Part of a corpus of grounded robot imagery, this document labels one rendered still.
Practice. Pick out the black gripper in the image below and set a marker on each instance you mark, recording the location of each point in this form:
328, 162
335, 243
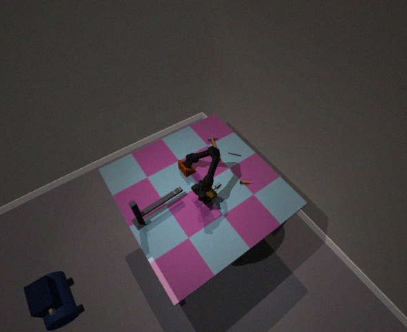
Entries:
195, 190

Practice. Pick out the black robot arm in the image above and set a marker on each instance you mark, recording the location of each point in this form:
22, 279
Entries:
207, 182

